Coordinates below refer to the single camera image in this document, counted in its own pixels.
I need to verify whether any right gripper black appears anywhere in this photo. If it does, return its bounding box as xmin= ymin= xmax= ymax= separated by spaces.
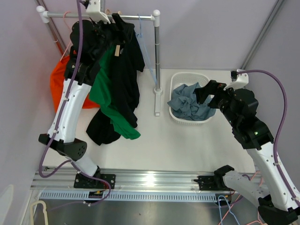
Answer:
xmin=194 ymin=80 xmax=241 ymax=128

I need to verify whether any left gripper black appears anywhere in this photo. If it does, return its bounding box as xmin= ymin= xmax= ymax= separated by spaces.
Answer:
xmin=90 ymin=14 xmax=135 ymax=61

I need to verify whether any beige wooden hanger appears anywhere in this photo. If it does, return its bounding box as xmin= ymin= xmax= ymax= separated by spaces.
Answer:
xmin=105 ymin=9 xmax=112 ymax=16
xmin=114 ymin=11 xmax=123 ymax=57

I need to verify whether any blue wire hanger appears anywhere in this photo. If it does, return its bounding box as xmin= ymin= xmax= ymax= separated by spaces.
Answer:
xmin=136 ymin=14 xmax=157 ymax=85

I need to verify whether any black t shirt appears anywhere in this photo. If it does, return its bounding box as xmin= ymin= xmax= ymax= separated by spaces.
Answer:
xmin=86 ymin=22 xmax=145 ymax=146

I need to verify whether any grey blue t shirt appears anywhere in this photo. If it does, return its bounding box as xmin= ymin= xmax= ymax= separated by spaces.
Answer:
xmin=167 ymin=82 xmax=216 ymax=121

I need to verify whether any pink wire hanger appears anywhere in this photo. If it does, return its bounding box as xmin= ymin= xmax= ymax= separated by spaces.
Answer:
xmin=60 ymin=11 xmax=74 ymax=62

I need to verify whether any green t shirt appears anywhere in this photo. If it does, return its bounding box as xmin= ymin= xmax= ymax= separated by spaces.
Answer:
xmin=89 ymin=46 xmax=141 ymax=140

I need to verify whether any orange t shirt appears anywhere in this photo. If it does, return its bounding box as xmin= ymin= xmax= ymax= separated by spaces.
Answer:
xmin=50 ymin=46 xmax=100 ymax=113

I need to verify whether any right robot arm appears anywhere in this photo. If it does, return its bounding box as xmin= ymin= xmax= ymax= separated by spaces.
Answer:
xmin=194 ymin=80 xmax=300 ymax=225

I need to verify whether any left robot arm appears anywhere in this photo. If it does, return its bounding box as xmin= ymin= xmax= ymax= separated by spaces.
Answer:
xmin=38 ymin=13 xmax=134 ymax=188

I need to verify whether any blue hanger on floor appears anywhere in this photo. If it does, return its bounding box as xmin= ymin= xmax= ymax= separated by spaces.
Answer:
xmin=217 ymin=195 xmax=242 ymax=225

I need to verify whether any pink hanger on floor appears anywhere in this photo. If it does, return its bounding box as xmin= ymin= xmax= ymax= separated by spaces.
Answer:
xmin=218 ymin=171 xmax=264 ymax=225

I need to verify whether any beige hanger on floor left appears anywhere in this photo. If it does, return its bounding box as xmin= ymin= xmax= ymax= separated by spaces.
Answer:
xmin=30 ymin=200 xmax=50 ymax=225

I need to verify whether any white plastic basket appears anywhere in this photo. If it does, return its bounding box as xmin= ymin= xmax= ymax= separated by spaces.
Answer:
xmin=167 ymin=72 xmax=216 ymax=126

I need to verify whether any metal clothes rack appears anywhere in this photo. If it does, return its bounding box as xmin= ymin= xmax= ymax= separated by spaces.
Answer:
xmin=36 ymin=0 xmax=163 ymax=116

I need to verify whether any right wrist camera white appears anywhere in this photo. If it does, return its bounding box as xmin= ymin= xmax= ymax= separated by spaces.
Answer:
xmin=224 ymin=69 xmax=249 ymax=90

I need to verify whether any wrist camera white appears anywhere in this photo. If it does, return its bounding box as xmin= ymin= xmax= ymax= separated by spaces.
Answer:
xmin=86 ymin=0 xmax=111 ymax=24
xmin=224 ymin=69 xmax=249 ymax=90

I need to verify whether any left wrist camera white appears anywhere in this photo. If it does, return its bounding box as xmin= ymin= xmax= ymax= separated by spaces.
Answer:
xmin=86 ymin=0 xmax=111 ymax=24

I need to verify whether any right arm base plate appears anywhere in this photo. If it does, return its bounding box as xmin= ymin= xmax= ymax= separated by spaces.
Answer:
xmin=193 ymin=175 xmax=230 ymax=191

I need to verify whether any aluminium frame post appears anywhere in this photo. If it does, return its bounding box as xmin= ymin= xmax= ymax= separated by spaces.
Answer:
xmin=240 ymin=0 xmax=286 ymax=69

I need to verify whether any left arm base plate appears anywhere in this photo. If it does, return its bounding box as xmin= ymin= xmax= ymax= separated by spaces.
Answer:
xmin=74 ymin=173 xmax=116 ymax=189

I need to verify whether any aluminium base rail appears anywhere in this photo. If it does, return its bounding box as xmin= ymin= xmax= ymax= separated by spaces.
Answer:
xmin=30 ymin=167 xmax=238 ymax=203

